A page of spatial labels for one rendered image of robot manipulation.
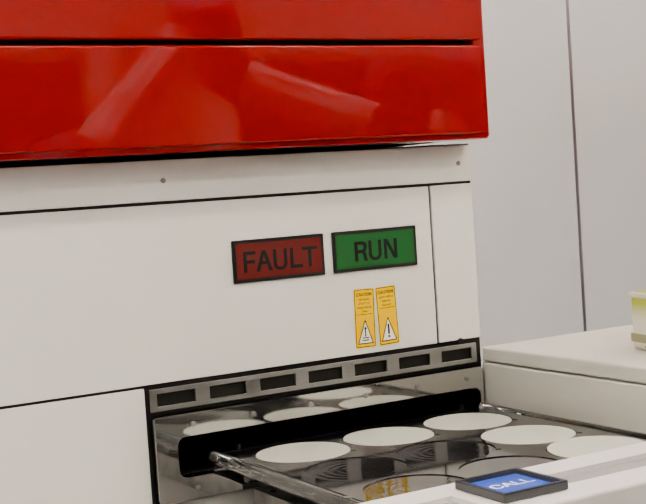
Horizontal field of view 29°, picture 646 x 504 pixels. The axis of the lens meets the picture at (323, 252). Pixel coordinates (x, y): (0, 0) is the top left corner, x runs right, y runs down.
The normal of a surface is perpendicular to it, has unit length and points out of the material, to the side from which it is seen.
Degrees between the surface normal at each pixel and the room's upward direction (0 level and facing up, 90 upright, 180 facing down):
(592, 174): 90
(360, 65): 90
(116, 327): 90
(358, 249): 90
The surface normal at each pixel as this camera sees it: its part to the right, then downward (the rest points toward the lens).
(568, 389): -0.86, 0.08
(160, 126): 0.50, 0.01
